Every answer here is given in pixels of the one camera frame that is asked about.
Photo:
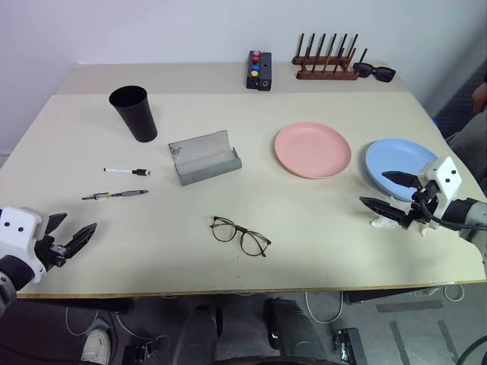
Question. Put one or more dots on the black floor device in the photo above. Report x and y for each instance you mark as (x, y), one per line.
(352, 346)
(139, 353)

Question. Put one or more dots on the white shoe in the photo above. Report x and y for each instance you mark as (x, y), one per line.
(97, 346)

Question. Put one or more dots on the bystander in grey trousers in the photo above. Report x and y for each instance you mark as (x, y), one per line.
(472, 140)

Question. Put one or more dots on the black sunglasses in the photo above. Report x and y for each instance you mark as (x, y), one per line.
(384, 73)

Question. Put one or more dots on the black table frame beam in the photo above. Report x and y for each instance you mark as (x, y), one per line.
(76, 305)
(380, 296)

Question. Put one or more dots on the blue plate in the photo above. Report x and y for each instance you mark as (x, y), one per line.
(395, 159)

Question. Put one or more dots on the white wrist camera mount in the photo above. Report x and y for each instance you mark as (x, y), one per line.
(443, 173)
(15, 225)

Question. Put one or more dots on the black box coloured buttons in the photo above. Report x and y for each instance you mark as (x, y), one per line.
(252, 80)

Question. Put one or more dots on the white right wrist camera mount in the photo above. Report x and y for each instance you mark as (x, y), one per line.
(443, 173)

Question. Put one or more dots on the black plastic cup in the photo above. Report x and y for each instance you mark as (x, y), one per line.
(135, 114)

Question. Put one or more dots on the brown wooden peg rack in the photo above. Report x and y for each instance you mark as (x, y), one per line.
(327, 74)

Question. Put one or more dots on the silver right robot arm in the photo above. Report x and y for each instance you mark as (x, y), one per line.
(473, 220)

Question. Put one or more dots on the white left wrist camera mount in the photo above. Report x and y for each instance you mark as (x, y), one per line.
(15, 225)

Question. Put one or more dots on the pink plate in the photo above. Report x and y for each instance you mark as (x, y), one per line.
(312, 150)

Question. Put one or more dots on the grey ballpoint pen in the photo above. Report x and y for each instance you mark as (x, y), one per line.
(121, 194)

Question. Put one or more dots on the white marker black cap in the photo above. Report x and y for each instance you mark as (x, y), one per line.
(121, 171)

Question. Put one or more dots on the grey glasses case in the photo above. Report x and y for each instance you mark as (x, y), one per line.
(201, 159)

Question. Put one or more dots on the dark rounded shape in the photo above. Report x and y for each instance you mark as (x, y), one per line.
(198, 334)
(296, 334)

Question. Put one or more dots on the tortoiseshell eyeglasses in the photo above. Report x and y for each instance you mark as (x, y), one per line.
(240, 229)

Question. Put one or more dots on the white crumpled paper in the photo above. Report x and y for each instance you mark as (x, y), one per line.
(380, 223)

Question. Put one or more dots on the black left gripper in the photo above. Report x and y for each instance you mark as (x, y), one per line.
(53, 252)

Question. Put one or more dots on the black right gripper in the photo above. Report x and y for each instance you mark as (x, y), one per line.
(424, 197)

